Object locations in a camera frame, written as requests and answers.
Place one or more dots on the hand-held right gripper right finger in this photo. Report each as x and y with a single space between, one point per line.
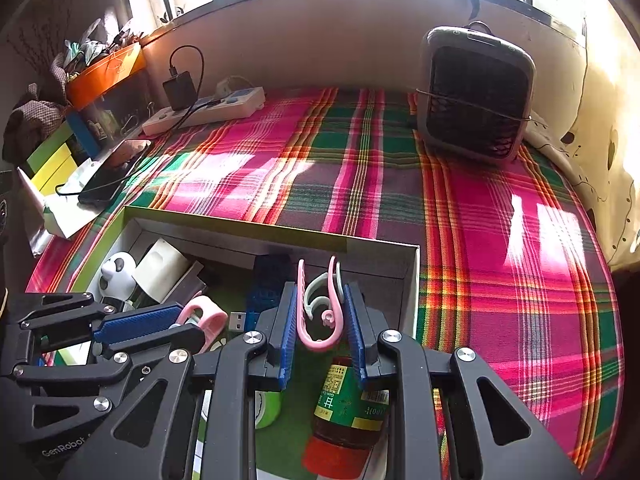
354 340

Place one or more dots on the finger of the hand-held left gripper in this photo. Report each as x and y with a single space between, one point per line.
150 342
135 324

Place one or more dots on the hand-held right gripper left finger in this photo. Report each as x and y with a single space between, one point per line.
286 340

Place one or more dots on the pink hook clip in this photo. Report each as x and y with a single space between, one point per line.
301 310

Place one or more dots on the panda toy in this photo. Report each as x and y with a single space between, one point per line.
117 275

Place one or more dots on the white charger plug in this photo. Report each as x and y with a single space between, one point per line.
160 265

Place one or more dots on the pink case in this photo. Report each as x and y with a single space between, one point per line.
217 320

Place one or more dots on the green and white suction stand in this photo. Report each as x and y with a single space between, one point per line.
267 410

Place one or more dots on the red-capped bottle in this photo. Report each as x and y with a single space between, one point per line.
345 420

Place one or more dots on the green cardboard box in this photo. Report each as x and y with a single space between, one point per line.
225 227

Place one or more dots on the black phone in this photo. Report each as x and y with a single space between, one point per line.
110 175

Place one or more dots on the white tissue paper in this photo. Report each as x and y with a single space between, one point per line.
75 177

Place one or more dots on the plaid blanket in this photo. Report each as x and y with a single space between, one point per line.
350 175

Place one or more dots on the yellow box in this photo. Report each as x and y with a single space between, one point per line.
50 175

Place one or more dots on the blue box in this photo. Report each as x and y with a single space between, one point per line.
82 132

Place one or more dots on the clear storage box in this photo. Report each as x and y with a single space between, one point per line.
120 105

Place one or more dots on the brown checked cloth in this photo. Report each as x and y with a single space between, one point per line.
30 120

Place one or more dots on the black charger adapter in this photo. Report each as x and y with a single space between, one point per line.
180 90

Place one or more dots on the white power strip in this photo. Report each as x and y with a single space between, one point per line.
235 102

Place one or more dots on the orange box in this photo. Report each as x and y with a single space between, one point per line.
105 72

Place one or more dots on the grey portable heater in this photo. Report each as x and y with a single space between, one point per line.
475 95

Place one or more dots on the pile of assorted clutter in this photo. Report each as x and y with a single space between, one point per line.
90 45

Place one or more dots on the heart print curtain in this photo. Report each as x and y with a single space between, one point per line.
600 160

